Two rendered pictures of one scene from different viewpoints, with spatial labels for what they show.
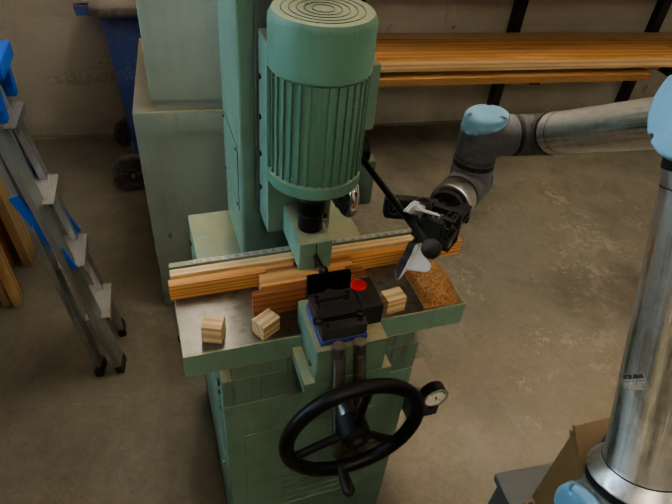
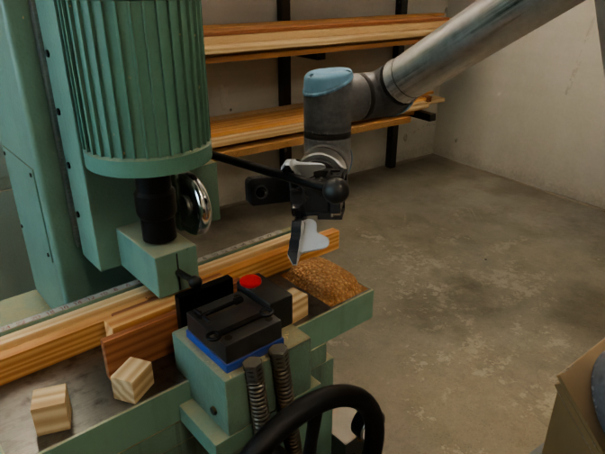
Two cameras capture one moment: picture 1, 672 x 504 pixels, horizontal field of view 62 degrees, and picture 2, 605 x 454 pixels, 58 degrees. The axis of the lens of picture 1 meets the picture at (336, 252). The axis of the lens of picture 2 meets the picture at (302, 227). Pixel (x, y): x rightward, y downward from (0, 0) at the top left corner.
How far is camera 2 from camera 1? 0.38 m
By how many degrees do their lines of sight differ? 22
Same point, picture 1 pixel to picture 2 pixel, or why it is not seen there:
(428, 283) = (324, 276)
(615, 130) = (478, 27)
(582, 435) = (572, 384)
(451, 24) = (228, 107)
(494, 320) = (367, 361)
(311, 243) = (168, 253)
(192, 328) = (15, 423)
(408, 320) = (317, 326)
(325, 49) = not seen: outside the picture
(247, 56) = (24, 33)
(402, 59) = not seen: hidden behind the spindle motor
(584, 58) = not seen: hidden behind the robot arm
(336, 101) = (167, 21)
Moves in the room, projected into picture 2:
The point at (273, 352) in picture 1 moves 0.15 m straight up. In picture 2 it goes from (153, 420) to (139, 326)
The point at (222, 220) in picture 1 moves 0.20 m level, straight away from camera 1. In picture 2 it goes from (30, 301) to (14, 262)
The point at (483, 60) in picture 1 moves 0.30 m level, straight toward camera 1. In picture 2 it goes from (268, 128) to (271, 142)
